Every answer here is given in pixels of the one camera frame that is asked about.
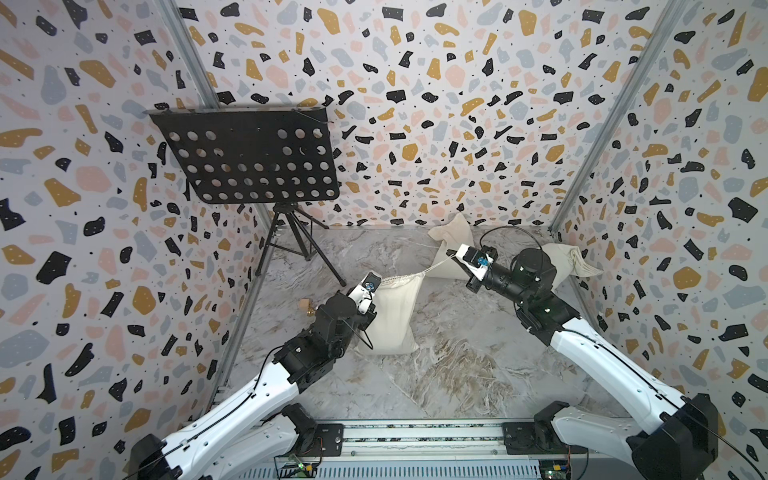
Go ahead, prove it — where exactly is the cream cloth bag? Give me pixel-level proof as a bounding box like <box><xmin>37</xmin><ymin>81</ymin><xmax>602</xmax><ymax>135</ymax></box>
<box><xmin>543</xmin><ymin>243</ymin><xmax>603</xmax><ymax>290</ymax></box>
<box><xmin>355</xmin><ymin>272</ymin><xmax>426</xmax><ymax>356</ymax></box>

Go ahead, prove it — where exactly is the cream drawstring soil bag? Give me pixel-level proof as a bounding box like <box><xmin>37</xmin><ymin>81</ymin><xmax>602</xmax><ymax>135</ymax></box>
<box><xmin>426</xmin><ymin>213</ymin><xmax>474</xmax><ymax>280</ymax></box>

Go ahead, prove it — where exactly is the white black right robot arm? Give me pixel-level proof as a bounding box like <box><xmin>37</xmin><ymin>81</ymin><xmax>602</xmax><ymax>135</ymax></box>
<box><xmin>454</xmin><ymin>244</ymin><xmax>718</xmax><ymax>479</ymax></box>

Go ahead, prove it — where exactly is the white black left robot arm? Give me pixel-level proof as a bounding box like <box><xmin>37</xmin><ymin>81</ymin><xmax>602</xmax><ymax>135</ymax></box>
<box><xmin>127</xmin><ymin>280</ymin><xmax>376</xmax><ymax>479</ymax></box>

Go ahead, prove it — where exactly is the black music stand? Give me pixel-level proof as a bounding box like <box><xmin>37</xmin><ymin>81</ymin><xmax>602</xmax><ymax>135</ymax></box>
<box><xmin>149</xmin><ymin>107</ymin><xmax>346</xmax><ymax>285</ymax></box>

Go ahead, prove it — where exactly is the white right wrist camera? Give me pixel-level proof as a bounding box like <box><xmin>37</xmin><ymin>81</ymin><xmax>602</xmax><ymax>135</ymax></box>
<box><xmin>453</xmin><ymin>244</ymin><xmax>495</xmax><ymax>272</ymax></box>

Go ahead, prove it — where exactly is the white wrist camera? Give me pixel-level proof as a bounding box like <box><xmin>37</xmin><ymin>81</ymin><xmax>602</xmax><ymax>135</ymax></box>
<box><xmin>453</xmin><ymin>244</ymin><xmax>495</xmax><ymax>272</ymax></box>
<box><xmin>347</xmin><ymin>271</ymin><xmax>382</xmax><ymax>314</ymax></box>

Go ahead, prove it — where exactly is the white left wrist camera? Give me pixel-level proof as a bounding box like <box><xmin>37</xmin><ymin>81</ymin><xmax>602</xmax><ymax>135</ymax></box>
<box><xmin>347</xmin><ymin>271</ymin><xmax>382</xmax><ymax>314</ymax></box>

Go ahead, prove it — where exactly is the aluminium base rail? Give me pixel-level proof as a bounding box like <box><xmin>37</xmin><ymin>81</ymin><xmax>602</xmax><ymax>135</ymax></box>
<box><xmin>239</xmin><ymin>418</ymin><xmax>655</xmax><ymax>480</ymax></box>

